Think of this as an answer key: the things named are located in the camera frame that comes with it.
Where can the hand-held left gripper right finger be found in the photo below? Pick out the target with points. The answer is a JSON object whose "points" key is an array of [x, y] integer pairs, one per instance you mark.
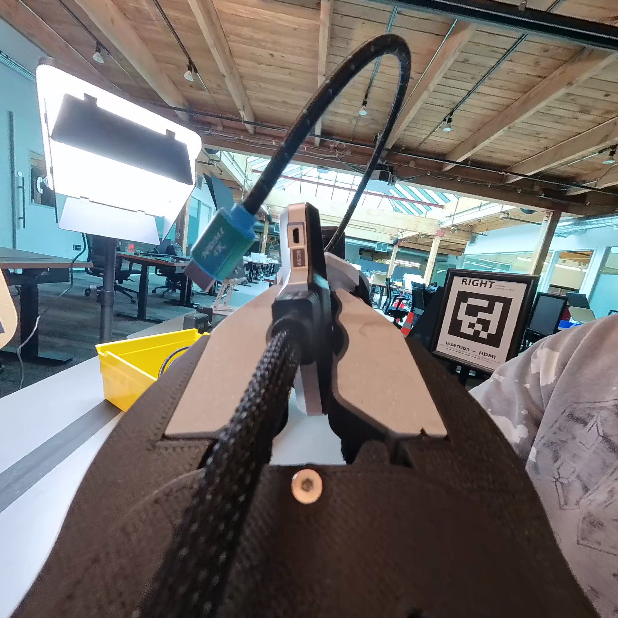
{"points": [[386, 381]]}

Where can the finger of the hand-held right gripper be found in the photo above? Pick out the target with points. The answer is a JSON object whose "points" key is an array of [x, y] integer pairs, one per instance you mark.
{"points": [[343, 273]]}

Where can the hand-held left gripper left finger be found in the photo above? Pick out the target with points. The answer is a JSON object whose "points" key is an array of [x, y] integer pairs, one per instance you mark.
{"points": [[212, 386]]}

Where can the black hdmi switch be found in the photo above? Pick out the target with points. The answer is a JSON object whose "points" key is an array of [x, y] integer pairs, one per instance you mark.
{"points": [[299, 251]]}

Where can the yellow divided storage bin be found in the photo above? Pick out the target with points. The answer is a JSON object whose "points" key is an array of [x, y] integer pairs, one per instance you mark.
{"points": [[130, 367]]}

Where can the orange traffic cone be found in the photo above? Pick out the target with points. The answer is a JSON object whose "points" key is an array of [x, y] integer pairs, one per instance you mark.
{"points": [[409, 322]]}

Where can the small black adapter box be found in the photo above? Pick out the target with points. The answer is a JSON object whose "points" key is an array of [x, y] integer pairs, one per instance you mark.
{"points": [[198, 321]]}

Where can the ceiling projector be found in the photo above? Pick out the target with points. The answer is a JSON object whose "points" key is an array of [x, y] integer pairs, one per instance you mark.
{"points": [[384, 175]]}

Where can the framed tag sign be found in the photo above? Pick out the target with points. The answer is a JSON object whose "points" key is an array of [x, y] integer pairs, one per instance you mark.
{"points": [[483, 318]]}

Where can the wooden office desk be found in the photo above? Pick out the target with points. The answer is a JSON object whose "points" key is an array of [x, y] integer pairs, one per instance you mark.
{"points": [[43, 258], [154, 260]]}

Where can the black light stand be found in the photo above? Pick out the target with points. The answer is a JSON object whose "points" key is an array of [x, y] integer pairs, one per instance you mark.
{"points": [[108, 289]]}

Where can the black office chair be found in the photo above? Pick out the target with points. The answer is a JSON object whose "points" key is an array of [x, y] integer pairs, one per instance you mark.
{"points": [[104, 260]]}

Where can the black board with wooden edge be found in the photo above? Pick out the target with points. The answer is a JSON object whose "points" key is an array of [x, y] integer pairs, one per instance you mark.
{"points": [[6, 309]]}

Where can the bright studio light panel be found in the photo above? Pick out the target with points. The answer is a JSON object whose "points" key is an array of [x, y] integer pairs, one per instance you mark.
{"points": [[120, 159]]}

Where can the black ceiling track rail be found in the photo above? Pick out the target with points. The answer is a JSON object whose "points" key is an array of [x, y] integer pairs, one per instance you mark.
{"points": [[531, 21]]}

